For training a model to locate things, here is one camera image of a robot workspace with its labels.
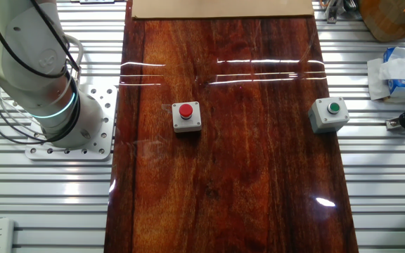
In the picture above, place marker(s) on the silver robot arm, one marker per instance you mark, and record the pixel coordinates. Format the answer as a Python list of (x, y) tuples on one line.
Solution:
[(23, 70)]

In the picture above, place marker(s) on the grey box with red button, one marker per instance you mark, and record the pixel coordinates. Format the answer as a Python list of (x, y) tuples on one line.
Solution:
[(188, 123)]

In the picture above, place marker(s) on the dark red wooden board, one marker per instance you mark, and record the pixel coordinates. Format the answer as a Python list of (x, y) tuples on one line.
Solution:
[(241, 193)]

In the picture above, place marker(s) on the brown cardboard sheet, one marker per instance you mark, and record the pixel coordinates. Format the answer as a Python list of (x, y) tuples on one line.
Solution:
[(188, 8)]

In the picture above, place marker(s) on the grey box with green button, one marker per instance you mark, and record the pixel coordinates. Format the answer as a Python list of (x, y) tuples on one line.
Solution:
[(323, 121)]

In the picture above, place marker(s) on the metal clamp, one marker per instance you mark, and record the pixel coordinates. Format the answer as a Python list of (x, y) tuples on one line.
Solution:
[(332, 12)]

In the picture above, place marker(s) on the white tissue sheet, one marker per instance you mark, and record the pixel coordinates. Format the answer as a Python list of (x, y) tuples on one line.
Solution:
[(376, 84)]

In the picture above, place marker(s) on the brown orange bulky bag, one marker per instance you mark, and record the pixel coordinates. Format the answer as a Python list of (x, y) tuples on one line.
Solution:
[(396, 17)]

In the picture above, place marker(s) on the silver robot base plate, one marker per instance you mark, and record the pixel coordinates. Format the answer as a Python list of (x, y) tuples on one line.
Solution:
[(100, 142)]

